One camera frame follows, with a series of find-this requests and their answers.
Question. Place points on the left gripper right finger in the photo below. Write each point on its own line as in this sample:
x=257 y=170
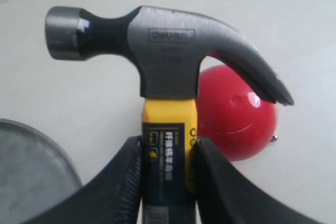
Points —
x=224 y=195

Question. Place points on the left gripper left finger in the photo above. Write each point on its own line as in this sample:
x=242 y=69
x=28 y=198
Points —
x=113 y=196

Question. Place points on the black yellow claw hammer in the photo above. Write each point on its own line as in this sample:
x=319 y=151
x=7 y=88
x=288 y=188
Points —
x=167 y=47

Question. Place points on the red dome push button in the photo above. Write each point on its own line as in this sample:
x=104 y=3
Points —
x=232 y=115

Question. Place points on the round steel plate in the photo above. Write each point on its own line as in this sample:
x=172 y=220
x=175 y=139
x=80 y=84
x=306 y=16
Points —
x=36 y=173

